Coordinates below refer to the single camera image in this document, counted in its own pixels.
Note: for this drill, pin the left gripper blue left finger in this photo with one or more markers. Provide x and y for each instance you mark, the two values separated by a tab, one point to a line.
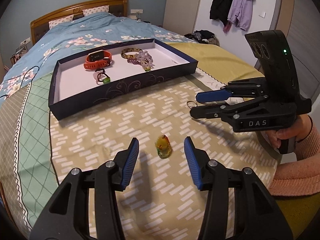
65	216

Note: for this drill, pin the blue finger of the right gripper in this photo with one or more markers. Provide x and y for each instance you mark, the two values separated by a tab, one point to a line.
206	112
213	96

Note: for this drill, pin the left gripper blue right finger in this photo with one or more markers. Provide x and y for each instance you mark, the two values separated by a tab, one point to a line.
257	215

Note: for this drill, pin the tortoiseshell bangle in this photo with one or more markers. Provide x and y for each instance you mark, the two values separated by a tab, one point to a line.
130	53

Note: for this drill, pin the orange smart watch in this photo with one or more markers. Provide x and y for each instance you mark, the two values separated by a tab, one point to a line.
98	59

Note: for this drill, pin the pink sleeve forearm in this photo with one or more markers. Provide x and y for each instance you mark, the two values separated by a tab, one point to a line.
299	178

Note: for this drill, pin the person right hand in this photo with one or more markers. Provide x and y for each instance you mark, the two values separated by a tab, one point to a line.
300	129

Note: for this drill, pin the pile of dark clothes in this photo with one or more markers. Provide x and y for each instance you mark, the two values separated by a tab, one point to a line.
203	37

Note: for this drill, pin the purple hanging jacket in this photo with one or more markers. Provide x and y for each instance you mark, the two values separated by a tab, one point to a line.
240	15

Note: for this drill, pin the black hanging jacket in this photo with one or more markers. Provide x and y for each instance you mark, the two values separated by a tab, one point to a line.
219	10

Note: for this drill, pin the wooden door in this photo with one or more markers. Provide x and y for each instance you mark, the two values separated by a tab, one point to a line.
299	21

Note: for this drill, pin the patterned green yellow blanket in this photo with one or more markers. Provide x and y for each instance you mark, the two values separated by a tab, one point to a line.
161	201

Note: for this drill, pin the beige wardrobe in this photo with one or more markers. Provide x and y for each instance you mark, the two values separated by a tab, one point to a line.
180	15

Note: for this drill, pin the blue floral duvet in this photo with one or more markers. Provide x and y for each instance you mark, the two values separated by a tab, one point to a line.
93	31

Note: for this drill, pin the wooden headboard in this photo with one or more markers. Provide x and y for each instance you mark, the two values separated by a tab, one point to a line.
40	26

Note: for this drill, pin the navy shallow box tray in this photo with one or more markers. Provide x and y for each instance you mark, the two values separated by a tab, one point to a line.
74	89

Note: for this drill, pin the right floral pillow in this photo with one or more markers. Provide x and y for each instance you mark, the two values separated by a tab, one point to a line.
103	8

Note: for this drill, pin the floral pillow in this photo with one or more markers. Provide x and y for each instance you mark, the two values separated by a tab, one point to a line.
103	8
58	21

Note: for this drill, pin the left floral pillow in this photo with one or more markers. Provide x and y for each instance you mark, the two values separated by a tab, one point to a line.
58	21

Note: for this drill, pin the white wall socket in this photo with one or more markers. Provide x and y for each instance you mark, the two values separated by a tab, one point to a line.
136	11

